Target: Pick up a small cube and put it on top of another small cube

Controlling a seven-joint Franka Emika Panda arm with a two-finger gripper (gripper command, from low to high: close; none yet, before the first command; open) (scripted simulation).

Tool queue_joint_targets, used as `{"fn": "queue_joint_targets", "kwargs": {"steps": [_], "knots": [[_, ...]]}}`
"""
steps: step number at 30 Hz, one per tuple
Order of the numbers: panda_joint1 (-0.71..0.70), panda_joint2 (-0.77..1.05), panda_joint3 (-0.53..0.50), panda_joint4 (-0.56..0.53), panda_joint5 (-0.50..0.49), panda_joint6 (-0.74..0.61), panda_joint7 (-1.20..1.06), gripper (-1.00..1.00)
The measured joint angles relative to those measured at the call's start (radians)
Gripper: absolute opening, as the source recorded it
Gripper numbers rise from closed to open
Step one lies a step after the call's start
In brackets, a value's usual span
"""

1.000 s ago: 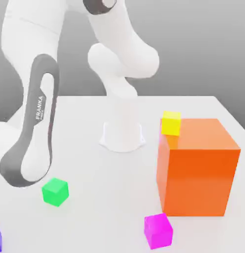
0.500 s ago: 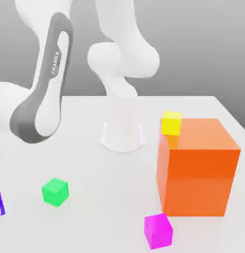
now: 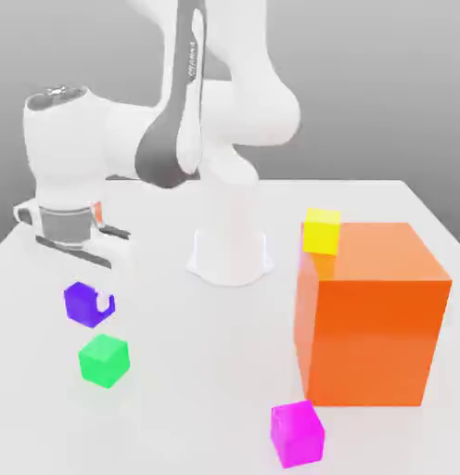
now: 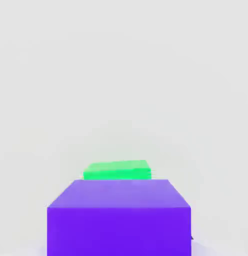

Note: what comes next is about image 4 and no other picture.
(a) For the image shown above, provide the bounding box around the small purple cube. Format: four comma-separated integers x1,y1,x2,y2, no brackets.
46,179,192,256

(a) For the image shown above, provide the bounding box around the small green cube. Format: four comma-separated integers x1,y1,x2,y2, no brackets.
83,159,152,181

